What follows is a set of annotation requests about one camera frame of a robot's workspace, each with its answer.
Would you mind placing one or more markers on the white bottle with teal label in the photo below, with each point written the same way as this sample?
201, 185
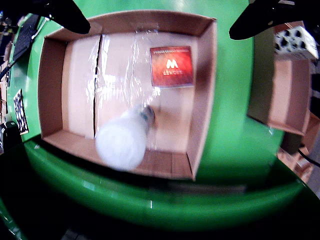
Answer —
120, 145

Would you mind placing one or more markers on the black laptop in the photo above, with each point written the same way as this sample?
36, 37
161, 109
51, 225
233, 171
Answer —
23, 40

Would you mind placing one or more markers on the printed brown cardboard box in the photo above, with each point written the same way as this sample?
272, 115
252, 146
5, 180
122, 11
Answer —
300, 165

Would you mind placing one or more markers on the red carton box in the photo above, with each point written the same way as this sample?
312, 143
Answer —
172, 67

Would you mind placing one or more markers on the cow print carton box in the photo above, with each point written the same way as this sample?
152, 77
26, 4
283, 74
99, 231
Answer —
295, 42

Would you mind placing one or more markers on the green metal shelf unit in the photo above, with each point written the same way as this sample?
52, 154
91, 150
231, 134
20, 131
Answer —
150, 200

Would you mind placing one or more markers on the open brown cardboard box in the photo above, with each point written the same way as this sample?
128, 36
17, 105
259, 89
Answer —
287, 95

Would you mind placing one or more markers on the black and white sticker sheet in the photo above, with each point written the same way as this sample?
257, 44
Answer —
21, 112

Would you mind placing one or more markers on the shallow cardboard tray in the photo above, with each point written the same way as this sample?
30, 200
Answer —
80, 87

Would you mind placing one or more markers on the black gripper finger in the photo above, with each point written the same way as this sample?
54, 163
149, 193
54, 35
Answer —
257, 22
65, 15

